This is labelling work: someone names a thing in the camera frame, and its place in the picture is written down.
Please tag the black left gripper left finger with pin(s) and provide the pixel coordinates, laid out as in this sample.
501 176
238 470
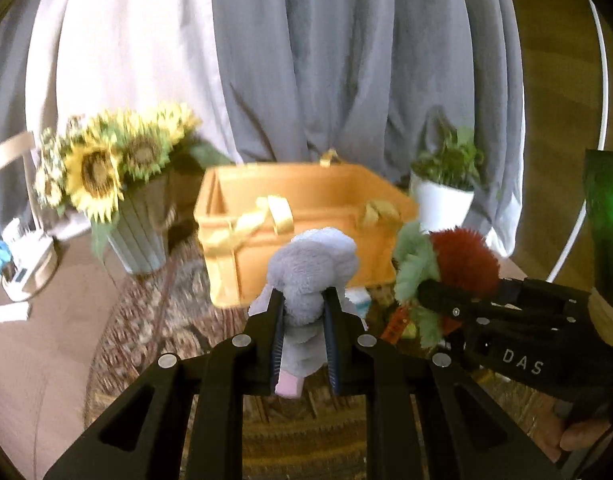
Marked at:
250 361

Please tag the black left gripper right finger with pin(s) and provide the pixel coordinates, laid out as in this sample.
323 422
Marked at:
355 357

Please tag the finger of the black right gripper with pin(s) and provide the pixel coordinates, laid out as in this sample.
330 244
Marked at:
542 296
450 301

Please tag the red plush strawberry toy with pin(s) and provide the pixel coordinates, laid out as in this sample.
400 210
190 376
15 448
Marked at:
457 258

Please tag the grey plush mouse toy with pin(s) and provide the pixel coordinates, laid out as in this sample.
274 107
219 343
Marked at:
302 270

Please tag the person's right hand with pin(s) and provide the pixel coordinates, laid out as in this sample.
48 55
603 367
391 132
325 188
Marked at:
554 438

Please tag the patterned round rug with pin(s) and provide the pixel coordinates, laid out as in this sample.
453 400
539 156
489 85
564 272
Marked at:
319 436

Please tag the white plant pot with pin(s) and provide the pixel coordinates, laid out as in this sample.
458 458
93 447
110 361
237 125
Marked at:
440 207

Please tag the green potted plant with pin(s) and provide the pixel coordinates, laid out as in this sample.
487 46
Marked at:
455 163

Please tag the orange plastic storage bin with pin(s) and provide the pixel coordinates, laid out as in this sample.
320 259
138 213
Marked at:
245 213

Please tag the grey ribbed vase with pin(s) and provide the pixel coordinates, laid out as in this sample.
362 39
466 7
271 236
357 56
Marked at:
140 238

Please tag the white paper card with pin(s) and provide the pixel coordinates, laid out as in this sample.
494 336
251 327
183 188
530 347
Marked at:
16 312

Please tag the white lamp base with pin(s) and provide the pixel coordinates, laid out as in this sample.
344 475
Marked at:
33 254

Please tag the sunflower bouquet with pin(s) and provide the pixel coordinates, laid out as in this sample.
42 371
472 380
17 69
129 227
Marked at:
99 161

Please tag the grey blanket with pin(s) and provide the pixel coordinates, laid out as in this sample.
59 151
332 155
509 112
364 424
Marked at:
370 79

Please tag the white sheet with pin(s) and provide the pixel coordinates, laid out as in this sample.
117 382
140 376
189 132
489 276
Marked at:
89 55

